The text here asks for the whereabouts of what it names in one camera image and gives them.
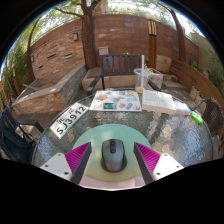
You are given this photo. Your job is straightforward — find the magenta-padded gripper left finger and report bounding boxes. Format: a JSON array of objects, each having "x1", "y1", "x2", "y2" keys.
[{"x1": 39, "y1": 141, "x2": 93, "y2": 185}]

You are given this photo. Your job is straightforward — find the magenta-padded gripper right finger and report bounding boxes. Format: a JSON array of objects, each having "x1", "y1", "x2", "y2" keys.
[{"x1": 133, "y1": 142, "x2": 184, "y2": 185}]

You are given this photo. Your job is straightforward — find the grey computer mouse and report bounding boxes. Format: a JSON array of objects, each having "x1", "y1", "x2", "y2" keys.
[{"x1": 101, "y1": 138, "x2": 126, "y2": 173}]

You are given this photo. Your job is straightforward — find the green mouse pad, pink rest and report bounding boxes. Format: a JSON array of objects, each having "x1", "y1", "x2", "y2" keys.
[{"x1": 70, "y1": 123, "x2": 160, "y2": 191}]

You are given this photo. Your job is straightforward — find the white license plate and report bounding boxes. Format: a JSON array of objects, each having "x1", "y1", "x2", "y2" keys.
[{"x1": 49, "y1": 102, "x2": 90, "y2": 140}]

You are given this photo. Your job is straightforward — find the open white book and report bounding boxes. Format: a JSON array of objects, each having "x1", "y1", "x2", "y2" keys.
[{"x1": 141, "y1": 89, "x2": 178, "y2": 116}]

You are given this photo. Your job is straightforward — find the small white booklet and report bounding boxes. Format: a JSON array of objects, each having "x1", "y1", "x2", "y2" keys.
[{"x1": 173, "y1": 99, "x2": 193, "y2": 117}]

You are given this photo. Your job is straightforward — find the black folding chair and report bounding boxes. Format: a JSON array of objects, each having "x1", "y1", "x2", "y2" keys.
[{"x1": 0, "y1": 105, "x2": 45, "y2": 164}]

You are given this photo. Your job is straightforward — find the colourful picture sheet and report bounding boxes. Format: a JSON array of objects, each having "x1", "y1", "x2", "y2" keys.
[{"x1": 89, "y1": 89, "x2": 143, "y2": 113}]

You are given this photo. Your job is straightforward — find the brown wicker chair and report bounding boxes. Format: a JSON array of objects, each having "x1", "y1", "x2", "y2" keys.
[{"x1": 191, "y1": 97, "x2": 224, "y2": 148}]

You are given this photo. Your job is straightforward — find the clear plastic cup with straw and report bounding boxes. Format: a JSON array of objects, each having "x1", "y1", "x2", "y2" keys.
[{"x1": 133, "y1": 54, "x2": 150, "y2": 94}]

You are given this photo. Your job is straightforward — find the stone planter box with plants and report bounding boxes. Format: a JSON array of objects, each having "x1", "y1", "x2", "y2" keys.
[{"x1": 146, "y1": 67, "x2": 164, "y2": 89}]

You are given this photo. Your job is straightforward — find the dark wooden bench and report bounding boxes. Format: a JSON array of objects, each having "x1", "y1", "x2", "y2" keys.
[{"x1": 87, "y1": 54, "x2": 162, "y2": 96}]

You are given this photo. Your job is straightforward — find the forked tree trunk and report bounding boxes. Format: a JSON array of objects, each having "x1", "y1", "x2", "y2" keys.
[{"x1": 54, "y1": 0, "x2": 104, "y2": 71}]

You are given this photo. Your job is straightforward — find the slim tree trunk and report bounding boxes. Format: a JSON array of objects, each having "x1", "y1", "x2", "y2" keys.
[{"x1": 166, "y1": 3, "x2": 188, "y2": 63}]

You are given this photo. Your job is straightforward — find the wooden lamp post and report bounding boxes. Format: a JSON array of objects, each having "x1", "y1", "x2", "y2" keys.
[{"x1": 145, "y1": 13, "x2": 158, "y2": 70}]

